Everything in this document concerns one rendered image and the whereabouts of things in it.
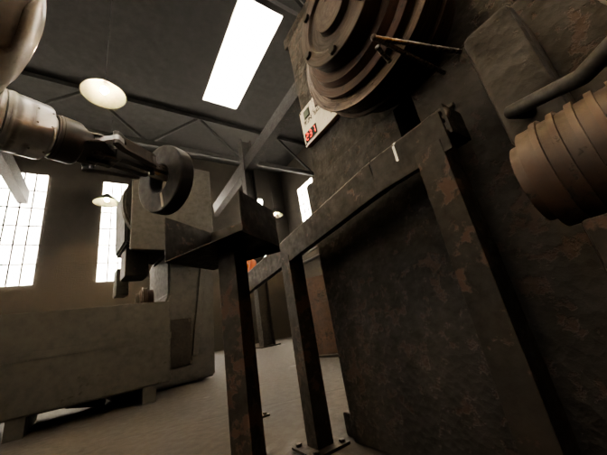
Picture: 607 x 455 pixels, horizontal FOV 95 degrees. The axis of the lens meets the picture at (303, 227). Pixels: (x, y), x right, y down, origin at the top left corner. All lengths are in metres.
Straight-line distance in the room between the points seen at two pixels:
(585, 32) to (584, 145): 0.37
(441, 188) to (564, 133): 0.26
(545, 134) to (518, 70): 0.23
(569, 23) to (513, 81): 0.16
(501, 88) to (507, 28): 0.10
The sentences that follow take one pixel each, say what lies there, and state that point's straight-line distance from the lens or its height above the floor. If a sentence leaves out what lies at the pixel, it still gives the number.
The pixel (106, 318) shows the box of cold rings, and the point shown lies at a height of 0.65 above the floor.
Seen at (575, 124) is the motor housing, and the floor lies 0.49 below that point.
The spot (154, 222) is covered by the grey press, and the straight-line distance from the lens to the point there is 3.13.
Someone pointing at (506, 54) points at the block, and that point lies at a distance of 0.63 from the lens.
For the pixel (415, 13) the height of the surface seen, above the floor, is 0.95.
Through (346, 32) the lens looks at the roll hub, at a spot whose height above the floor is 0.99.
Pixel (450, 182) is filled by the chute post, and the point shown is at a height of 0.56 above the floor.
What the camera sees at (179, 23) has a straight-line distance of 8.82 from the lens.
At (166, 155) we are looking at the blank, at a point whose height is 0.75.
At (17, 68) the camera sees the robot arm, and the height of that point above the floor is 0.68.
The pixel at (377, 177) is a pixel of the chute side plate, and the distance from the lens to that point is 0.71.
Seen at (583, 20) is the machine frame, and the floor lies 0.74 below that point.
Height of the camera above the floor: 0.36
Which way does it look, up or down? 19 degrees up
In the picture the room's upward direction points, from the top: 10 degrees counter-clockwise
